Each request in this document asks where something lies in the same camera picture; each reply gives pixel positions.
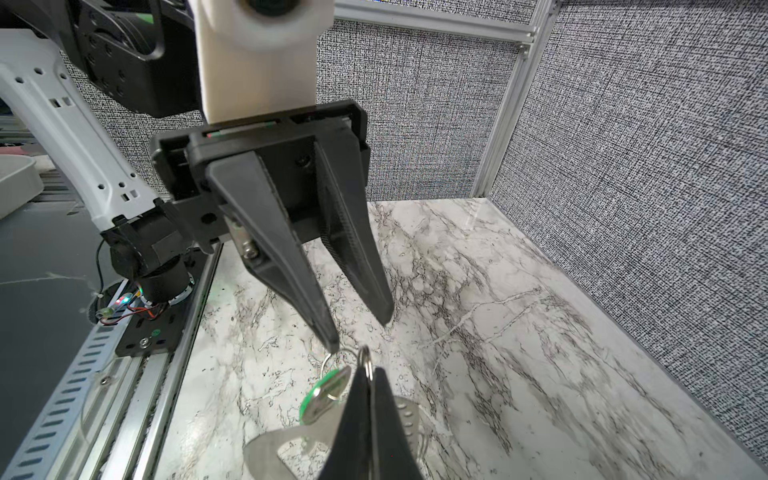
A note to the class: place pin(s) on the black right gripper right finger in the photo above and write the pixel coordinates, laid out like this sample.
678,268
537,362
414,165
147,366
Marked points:
391,456

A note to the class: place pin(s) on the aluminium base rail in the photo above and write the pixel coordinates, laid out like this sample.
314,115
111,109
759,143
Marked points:
108,417

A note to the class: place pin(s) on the aluminium corner post left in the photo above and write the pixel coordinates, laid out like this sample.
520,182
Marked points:
524,71

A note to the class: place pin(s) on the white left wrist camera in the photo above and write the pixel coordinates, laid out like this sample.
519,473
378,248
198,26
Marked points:
252,64

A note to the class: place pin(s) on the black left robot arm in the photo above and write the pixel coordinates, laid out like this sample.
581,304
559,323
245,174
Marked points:
143,55

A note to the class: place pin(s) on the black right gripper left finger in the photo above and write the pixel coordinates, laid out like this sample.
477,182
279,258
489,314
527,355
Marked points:
350,453

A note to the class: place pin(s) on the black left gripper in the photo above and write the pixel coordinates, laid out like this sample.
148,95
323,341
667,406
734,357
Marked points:
286,178

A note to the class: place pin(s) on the aluminium horizontal back bar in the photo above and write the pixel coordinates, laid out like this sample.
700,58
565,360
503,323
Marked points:
412,18

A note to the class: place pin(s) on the silver keyring with rings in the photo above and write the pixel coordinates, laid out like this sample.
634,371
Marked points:
360,357

